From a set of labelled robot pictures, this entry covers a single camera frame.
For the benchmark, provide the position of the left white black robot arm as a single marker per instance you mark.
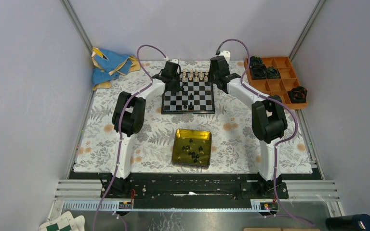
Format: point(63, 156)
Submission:
point(128, 119)

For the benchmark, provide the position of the black part at tray edge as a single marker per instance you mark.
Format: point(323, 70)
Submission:
point(298, 94)

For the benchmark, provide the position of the green white checkered paper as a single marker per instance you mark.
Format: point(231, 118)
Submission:
point(66, 222)

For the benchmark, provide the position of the black coiled part in organizer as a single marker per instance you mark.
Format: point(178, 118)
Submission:
point(272, 73)

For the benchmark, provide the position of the black coiled part middle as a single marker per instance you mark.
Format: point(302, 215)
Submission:
point(258, 71)

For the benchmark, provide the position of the black mounting base rail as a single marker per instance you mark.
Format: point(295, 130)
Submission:
point(152, 185)

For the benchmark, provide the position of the floral patterned table mat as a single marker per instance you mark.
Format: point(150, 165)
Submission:
point(235, 149)

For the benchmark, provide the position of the black chess pieces in tray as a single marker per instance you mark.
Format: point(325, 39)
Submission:
point(190, 152)

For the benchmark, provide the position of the orange compartment organizer tray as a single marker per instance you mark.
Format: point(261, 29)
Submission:
point(281, 86)

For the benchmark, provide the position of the black coiled part top left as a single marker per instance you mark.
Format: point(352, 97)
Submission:
point(254, 60)

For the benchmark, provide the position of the black cylinder bottle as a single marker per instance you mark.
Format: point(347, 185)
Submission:
point(358, 222)

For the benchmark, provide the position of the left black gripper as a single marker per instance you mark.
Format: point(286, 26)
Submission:
point(175, 87)

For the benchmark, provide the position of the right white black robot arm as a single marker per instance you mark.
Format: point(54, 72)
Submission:
point(268, 121)

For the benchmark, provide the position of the black white chess board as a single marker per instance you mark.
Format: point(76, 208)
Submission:
point(172, 103)

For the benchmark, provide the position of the row of white chess pieces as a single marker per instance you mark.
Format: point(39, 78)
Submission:
point(194, 76)

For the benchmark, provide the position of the blue yellow cloth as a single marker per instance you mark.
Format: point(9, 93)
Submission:
point(109, 65)

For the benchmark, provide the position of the yellow metal tray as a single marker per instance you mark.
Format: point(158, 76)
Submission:
point(202, 138)

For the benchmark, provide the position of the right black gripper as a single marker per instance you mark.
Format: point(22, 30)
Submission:
point(211, 79)

